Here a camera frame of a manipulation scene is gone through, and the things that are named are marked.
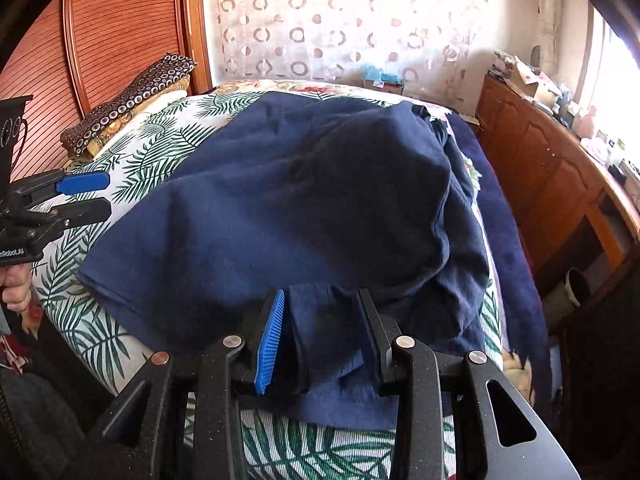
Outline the pink bottle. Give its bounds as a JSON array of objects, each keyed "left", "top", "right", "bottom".
[{"left": 575, "top": 107, "right": 601, "bottom": 138}]

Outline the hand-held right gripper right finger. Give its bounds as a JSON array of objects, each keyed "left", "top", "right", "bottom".
[{"left": 356, "top": 287, "right": 581, "bottom": 480}]

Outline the bright window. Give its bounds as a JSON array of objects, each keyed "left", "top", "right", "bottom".
[{"left": 580, "top": 5, "right": 640, "bottom": 161}]

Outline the cardboard box with blue contents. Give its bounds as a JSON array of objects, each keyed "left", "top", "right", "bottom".
[{"left": 362, "top": 67, "right": 405, "bottom": 95}]

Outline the beige cylindrical bin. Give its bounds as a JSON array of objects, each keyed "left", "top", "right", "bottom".
[{"left": 542, "top": 267, "right": 593, "bottom": 318}]

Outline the person's dark jacket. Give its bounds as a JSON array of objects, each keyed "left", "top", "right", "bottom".
[{"left": 0, "top": 330, "right": 116, "bottom": 480}]

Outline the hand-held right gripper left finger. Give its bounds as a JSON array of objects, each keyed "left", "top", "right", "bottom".
[{"left": 87, "top": 287, "right": 288, "bottom": 480}]

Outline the pile of papers and boxes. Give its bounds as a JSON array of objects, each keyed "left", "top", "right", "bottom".
[{"left": 492, "top": 50, "right": 566, "bottom": 106}]

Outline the white patterned curtain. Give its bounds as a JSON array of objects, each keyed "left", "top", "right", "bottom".
[{"left": 202, "top": 0, "right": 546, "bottom": 111}]

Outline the leaf print bedsheet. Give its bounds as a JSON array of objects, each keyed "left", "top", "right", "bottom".
[{"left": 30, "top": 79, "right": 506, "bottom": 480}]

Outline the dark blue blanket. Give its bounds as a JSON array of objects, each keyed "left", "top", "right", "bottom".
[{"left": 450, "top": 110, "right": 556, "bottom": 411}]

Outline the navy t-shirt with orange print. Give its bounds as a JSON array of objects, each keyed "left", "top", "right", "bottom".
[{"left": 77, "top": 91, "right": 493, "bottom": 431}]

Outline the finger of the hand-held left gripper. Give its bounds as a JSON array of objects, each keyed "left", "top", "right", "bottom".
[
  {"left": 12, "top": 170, "right": 112, "bottom": 200},
  {"left": 20, "top": 198, "right": 112, "bottom": 235}
]

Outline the wooden slatted headboard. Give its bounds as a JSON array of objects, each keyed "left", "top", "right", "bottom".
[{"left": 0, "top": 0, "right": 213, "bottom": 171}]

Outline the dark patterned pillow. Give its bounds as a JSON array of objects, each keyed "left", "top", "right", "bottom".
[{"left": 60, "top": 54, "right": 198, "bottom": 158}]

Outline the wooden cabinet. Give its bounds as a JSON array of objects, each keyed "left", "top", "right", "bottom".
[{"left": 472, "top": 75, "right": 640, "bottom": 311}]

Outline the person's left hand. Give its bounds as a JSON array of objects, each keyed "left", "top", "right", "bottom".
[{"left": 0, "top": 264, "right": 32, "bottom": 313}]

